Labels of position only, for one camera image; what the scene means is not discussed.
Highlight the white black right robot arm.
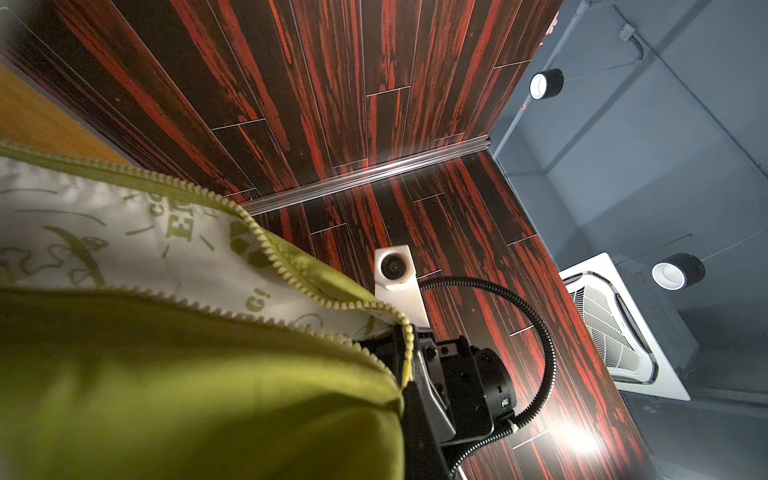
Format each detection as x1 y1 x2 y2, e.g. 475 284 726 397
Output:
364 276 557 479

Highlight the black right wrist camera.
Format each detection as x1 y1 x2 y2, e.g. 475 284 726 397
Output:
373 245 430 329

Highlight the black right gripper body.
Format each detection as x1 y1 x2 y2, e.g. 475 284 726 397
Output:
359 326 518 448

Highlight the aluminium corner post right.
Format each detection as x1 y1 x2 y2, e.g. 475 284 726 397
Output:
241 135 491 215

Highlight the green zip jacket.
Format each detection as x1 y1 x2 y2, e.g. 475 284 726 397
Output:
1 141 414 479

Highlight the white ceiling air conditioner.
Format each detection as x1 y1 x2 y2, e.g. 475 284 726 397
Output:
559 252 700 401

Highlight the round ceiling spotlight upper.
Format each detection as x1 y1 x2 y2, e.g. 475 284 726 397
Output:
529 68 565 100

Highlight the round ceiling spotlight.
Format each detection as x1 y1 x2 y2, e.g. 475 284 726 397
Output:
651 253 706 291
529 68 565 100

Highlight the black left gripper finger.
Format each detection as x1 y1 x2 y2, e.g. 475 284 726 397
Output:
401 383 450 480

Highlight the round ceiling spotlight lower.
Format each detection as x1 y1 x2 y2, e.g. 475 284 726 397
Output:
651 253 706 291

